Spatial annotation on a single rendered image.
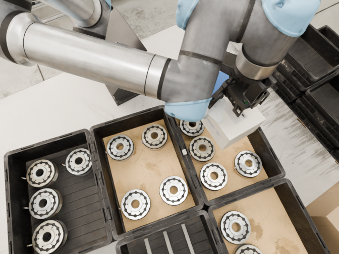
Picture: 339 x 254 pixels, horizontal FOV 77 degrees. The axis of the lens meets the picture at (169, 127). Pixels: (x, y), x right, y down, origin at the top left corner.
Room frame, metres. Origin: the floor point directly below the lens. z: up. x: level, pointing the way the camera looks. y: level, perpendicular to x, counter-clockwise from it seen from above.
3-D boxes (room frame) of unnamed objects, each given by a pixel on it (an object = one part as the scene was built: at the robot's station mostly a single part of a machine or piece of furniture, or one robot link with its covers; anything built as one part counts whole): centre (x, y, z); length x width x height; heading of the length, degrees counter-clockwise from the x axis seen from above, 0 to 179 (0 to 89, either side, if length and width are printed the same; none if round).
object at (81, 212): (0.06, 0.37, 0.87); 0.40 x 0.30 x 0.11; 20
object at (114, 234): (0.16, 0.09, 0.92); 0.40 x 0.30 x 0.02; 20
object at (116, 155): (0.25, 0.19, 0.86); 0.10 x 0.10 x 0.01
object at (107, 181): (0.16, 0.09, 0.87); 0.40 x 0.30 x 0.11; 20
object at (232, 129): (0.29, -0.16, 1.10); 0.20 x 0.12 x 0.09; 30
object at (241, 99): (0.27, -0.17, 1.25); 0.09 x 0.08 x 0.12; 30
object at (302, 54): (1.00, -0.89, 0.37); 0.40 x 0.30 x 0.45; 30
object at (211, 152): (0.24, -0.13, 0.86); 0.10 x 0.10 x 0.01
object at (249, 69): (0.28, -0.17, 1.33); 0.08 x 0.08 x 0.05
